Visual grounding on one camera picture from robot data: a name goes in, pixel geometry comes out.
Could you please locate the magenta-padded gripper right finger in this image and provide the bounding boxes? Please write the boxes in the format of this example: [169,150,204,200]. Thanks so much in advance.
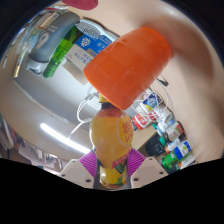
[125,148,169,189]

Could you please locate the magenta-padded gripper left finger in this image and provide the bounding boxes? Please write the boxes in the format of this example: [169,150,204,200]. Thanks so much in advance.
[58,149,100,189]

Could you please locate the yellow-capped orange drink bottle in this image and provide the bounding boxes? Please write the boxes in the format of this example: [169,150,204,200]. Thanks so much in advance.
[89,93,134,190]

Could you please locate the green plastic container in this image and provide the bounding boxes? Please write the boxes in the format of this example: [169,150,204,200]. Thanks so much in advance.
[161,151,181,171]

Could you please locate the white bar desk lamp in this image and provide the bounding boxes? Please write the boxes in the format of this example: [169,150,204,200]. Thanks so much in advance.
[39,122,92,154]

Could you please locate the white bottle with blue label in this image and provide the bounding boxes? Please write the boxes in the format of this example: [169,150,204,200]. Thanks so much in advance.
[173,139,193,161]

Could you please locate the orange plastic cup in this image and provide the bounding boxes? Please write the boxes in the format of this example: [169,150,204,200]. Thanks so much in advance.
[83,26,173,111]

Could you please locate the dark green bottle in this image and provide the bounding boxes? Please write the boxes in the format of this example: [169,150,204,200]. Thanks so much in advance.
[42,26,84,79]

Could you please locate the white and blue carton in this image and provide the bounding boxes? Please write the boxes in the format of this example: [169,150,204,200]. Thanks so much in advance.
[64,31,116,73]

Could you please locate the gold-capped clear glass bottle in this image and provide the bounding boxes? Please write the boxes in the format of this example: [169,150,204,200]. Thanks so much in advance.
[12,31,44,79]

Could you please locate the grey shaker bottle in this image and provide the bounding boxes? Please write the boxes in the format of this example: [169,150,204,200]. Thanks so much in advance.
[25,11,81,75]

